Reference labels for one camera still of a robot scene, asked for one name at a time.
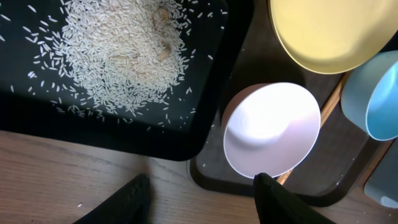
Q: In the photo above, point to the yellow plate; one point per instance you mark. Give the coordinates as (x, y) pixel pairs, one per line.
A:
(333, 36)

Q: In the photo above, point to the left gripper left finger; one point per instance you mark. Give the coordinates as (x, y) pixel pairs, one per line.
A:
(129, 205)

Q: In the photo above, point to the wooden chopstick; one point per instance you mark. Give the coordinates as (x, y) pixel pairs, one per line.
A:
(333, 99)

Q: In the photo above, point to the black tray bin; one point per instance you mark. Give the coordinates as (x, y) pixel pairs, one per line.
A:
(93, 124)

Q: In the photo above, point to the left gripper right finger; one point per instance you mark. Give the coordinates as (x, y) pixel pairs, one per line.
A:
(275, 204)

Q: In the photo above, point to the dark brown serving tray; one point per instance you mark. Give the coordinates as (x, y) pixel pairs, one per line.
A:
(341, 153)

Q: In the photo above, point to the pile of rice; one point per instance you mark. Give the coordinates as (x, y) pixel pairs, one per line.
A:
(112, 61)

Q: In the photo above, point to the pink bowl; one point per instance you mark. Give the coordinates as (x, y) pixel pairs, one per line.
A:
(270, 128)

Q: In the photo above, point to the light blue bowl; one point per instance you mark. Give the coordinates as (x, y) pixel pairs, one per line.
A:
(369, 97)

